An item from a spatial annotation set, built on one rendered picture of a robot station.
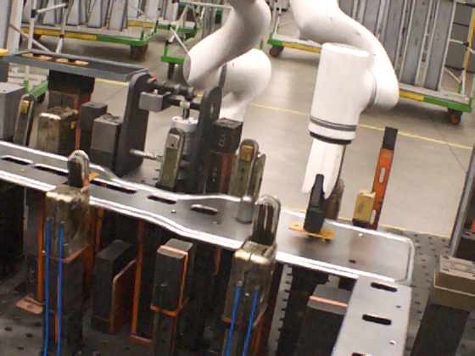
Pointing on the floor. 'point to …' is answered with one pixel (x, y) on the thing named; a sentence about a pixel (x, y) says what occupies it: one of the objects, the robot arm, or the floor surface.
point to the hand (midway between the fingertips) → (315, 218)
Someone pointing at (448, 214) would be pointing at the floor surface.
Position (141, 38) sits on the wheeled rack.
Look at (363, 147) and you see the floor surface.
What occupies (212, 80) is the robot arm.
